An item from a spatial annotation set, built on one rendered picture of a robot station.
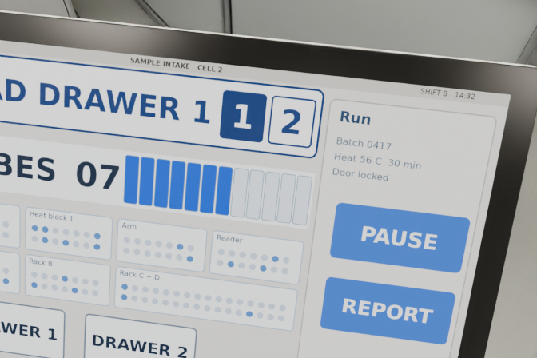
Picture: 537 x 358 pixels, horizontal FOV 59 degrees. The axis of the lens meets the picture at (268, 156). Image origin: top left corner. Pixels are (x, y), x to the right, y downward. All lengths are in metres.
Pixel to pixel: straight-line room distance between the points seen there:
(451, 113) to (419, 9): 0.72
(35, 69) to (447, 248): 0.33
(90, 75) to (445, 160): 0.27
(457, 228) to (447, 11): 0.69
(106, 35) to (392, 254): 0.27
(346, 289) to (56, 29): 0.29
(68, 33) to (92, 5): 2.28
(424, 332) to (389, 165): 0.14
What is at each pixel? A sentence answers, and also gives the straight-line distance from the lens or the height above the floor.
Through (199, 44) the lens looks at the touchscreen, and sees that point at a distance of 0.35.
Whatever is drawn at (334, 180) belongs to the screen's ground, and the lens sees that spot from 0.35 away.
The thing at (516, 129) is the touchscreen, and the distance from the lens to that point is 0.38.
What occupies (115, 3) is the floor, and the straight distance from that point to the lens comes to 2.65.
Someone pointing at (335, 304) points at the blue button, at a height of 1.05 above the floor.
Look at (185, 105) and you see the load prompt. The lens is 0.36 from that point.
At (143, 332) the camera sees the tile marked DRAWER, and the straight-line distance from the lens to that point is 0.42.
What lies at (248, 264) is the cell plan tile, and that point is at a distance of 0.38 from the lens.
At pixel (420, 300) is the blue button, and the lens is 0.40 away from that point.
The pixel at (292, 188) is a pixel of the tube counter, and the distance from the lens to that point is 0.36.
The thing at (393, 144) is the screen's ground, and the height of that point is 1.15.
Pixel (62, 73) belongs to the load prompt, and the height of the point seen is 1.17.
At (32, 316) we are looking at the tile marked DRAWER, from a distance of 0.46.
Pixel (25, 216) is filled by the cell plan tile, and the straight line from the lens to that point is 0.42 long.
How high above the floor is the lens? 1.41
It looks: 51 degrees down
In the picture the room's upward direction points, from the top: 3 degrees clockwise
